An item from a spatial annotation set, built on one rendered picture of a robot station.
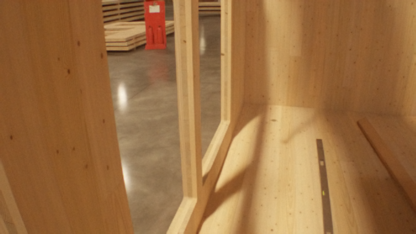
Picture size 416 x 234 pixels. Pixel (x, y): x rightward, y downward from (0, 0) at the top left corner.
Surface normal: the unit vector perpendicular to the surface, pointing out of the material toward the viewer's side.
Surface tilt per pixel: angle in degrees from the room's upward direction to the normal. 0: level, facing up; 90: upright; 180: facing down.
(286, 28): 90
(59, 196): 90
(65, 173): 90
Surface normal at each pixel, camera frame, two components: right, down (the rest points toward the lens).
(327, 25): -0.22, 0.38
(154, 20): 0.04, 0.39
